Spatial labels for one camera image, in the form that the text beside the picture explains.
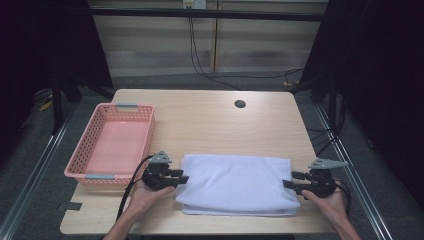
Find black tape strip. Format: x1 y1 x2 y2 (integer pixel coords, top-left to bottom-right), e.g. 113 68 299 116
56 201 83 213

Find white wall power outlet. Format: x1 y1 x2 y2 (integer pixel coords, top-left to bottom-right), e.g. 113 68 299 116
182 0 208 10

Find black metal stand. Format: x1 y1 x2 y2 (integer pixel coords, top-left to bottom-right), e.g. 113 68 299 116
51 76 64 135

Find black wall cable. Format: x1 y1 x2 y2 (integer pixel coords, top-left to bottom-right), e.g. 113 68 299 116
188 16 243 92
191 49 305 80

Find black floor cables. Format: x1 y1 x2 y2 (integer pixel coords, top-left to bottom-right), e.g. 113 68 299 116
306 126 338 158

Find person's left hand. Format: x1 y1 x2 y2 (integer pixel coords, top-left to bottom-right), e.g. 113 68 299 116
128 181 177 218

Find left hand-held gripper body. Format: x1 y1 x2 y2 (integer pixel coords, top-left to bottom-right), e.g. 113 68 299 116
141 150 178 192

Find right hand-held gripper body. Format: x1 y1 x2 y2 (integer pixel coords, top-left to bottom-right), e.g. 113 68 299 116
299 158 350 200

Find metal floor rail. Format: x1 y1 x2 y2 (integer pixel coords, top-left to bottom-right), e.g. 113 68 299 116
0 103 79 240
314 104 394 240

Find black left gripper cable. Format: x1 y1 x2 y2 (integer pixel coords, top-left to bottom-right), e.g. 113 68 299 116
115 153 156 222

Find person's right hand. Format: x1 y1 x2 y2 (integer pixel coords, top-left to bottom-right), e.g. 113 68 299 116
301 189 350 228

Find dark curtain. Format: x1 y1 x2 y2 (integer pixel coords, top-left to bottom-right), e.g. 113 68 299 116
0 0 114 161
299 0 424 201

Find pink perforated plastic basket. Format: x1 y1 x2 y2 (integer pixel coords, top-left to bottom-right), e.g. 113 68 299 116
63 102 157 187

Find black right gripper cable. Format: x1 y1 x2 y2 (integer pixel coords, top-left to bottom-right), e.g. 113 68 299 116
333 181 353 218

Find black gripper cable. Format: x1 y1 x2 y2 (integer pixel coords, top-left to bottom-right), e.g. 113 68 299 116
333 181 353 218
115 153 156 222

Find white printed towel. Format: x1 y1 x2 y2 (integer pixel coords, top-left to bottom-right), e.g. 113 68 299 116
175 153 302 217

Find black horizontal frame bar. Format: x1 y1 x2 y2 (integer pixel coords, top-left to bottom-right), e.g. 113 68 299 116
89 8 329 23

